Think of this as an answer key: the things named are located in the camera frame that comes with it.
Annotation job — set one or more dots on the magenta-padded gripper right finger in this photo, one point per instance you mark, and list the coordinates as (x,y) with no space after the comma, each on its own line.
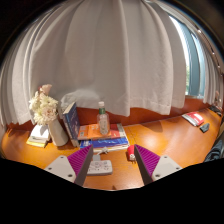
(165,166)

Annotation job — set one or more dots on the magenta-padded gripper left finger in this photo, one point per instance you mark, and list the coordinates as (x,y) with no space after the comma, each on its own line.
(63,168)

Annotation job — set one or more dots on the red and white charger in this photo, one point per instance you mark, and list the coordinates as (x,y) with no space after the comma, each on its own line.
(131,153)

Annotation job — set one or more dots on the white ceramic vase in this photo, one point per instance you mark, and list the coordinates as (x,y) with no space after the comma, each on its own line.
(58,133)

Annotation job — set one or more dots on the yellow flat book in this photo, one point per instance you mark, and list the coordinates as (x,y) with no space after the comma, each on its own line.
(35,143)

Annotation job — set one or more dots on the white flat book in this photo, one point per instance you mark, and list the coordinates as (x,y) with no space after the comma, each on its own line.
(40,132)

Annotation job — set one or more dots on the orange flat book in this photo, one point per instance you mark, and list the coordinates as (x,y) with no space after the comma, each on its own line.
(91,131)

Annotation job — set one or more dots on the blue upright book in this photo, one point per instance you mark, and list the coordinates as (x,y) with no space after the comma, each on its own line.
(71,120)

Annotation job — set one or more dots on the dark chair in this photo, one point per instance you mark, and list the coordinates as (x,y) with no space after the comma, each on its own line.
(216,150)

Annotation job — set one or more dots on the small black object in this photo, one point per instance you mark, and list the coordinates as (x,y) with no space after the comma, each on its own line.
(204,127)

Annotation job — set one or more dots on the red and white book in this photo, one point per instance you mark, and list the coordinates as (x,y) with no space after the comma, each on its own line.
(194,118)

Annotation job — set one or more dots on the clear plastic bottle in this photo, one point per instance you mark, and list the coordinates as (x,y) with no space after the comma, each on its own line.
(103,121)

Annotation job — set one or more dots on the white and pink flower bouquet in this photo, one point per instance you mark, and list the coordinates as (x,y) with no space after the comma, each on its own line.
(43,106)

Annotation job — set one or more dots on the window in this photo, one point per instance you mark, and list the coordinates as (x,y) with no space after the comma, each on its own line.
(191,60)

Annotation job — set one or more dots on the white curtain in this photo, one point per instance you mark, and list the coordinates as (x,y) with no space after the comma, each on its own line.
(100,56)

